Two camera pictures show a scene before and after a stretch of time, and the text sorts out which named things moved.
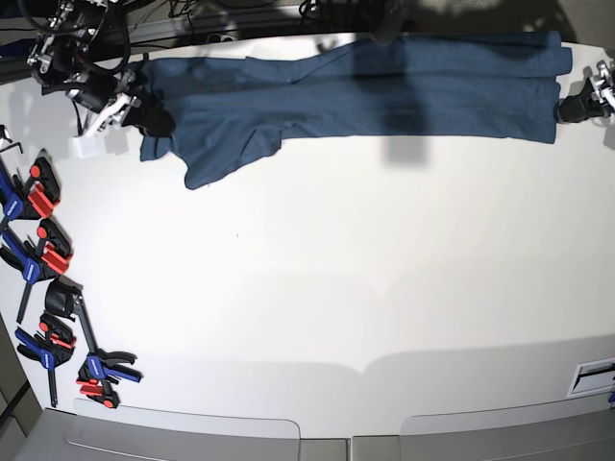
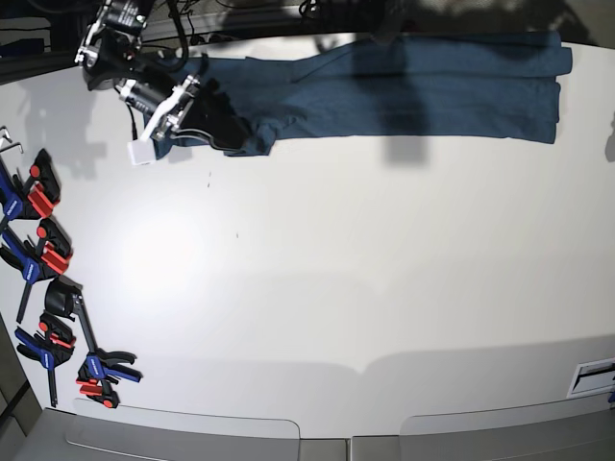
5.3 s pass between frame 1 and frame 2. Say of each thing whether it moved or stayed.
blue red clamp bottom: stayed
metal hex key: stayed
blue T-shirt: stayed
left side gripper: moved
